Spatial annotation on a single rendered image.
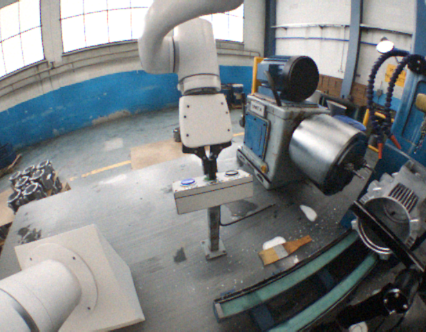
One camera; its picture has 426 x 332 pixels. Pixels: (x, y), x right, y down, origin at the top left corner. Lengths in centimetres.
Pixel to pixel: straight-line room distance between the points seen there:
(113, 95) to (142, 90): 89
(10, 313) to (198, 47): 48
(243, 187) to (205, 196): 8
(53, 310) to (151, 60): 43
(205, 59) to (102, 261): 45
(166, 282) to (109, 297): 17
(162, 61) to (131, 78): 509
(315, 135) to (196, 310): 60
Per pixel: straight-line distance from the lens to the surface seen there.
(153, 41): 29
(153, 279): 54
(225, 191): 35
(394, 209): 71
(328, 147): 54
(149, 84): 548
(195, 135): 31
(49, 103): 586
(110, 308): 46
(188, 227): 61
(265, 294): 40
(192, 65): 33
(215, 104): 33
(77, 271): 43
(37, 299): 33
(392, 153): 67
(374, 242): 58
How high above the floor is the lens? 129
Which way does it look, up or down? 33 degrees down
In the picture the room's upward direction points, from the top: straight up
